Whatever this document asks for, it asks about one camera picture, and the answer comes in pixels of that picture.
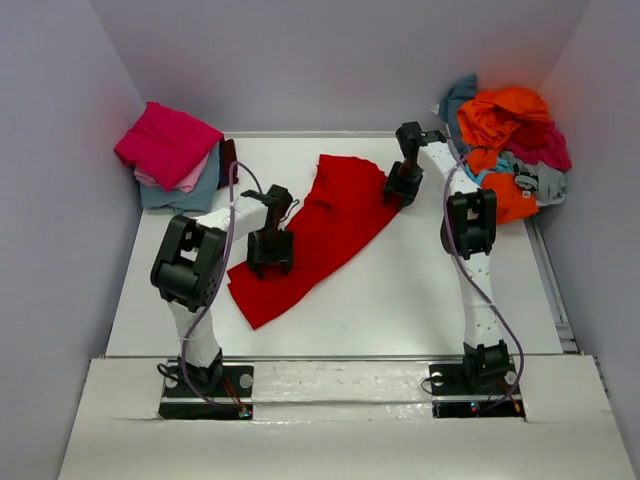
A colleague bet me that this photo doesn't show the magenta folded t shirt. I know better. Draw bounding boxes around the magenta folded t shirt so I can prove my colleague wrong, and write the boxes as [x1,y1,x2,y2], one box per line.
[114,102,224,171]

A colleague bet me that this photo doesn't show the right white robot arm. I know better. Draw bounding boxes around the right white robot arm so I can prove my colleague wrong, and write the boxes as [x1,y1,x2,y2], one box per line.
[383,121,516,397]

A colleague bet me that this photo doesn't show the teal-grey t shirt in pile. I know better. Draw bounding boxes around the teal-grey t shirt in pile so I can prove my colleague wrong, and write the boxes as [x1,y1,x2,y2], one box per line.
[431,73,478,137]

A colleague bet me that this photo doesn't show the white laundry basket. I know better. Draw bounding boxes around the white laundry basket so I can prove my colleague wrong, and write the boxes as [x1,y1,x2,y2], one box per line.
[464,150,568,207]

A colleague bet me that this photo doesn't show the grey t shirt in pile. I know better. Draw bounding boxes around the grey t shirt in pile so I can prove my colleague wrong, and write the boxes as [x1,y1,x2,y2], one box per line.
[499,150,568,206]

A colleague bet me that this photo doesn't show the orange t shirt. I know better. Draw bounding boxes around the orange t shirt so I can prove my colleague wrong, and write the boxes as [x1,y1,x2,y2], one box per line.
[457,87,551,224]

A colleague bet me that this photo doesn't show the red t shirt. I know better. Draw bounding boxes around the red t shirt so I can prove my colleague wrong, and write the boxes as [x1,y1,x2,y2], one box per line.
[228,154,397,330]

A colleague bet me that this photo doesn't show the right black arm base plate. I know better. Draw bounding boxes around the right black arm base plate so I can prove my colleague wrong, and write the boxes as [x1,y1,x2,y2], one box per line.
[420,363,525,419]

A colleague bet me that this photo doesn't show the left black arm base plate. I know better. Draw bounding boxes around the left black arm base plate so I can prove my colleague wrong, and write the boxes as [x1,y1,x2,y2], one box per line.
[157,361,254,421]

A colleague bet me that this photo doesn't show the magenta t shirt in pile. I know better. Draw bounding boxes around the magenta t shirt in pile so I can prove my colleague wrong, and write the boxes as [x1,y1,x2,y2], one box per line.
[504,122,573,173]

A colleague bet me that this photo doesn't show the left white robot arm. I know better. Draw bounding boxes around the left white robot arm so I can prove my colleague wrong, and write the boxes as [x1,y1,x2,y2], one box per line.
[150,185,294,398]

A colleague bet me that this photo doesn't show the maroon folded t shirt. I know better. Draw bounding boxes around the maroon folded t shirt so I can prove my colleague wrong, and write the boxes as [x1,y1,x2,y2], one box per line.
[217,139,238,190]

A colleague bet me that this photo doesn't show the pink folded t shirt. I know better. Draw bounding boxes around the pink folded t shirt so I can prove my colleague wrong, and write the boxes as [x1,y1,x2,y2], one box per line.
[133,153,210,193]

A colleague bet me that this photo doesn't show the grey-blue folded t shirt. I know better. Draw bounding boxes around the grey-blue folded t shirt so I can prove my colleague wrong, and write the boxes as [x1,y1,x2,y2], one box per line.
[139,145,220,213]

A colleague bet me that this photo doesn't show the light blue t shirt in pile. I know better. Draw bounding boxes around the light blue t shirt in pile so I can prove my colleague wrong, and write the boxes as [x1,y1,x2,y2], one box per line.
[464,157,513,193]

